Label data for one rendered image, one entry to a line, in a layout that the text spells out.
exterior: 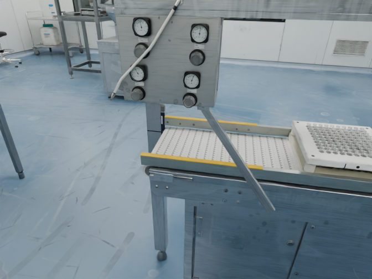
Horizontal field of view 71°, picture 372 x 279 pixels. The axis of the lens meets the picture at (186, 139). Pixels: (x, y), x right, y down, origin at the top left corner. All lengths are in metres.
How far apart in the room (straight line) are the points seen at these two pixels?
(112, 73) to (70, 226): 2.30
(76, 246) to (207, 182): 1.13
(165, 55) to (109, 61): 3.04
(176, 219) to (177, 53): 1.33
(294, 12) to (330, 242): 0.72
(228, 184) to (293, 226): 0.29
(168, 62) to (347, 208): 0.61
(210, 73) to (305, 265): 0.76
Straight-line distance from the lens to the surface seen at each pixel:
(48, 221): 1.94
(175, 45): 0.58
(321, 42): 6.02
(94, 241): 1.72
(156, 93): 0.62
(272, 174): 0.73
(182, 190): 0.79
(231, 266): 1.10
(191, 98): 0.58
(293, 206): 0.81
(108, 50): 3.59
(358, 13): 0.60
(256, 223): 0.92
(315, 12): 0.58
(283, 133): 0.98
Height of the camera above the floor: 1.27
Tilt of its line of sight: 29 degrees down
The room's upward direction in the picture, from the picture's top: 1 degrees clockwise
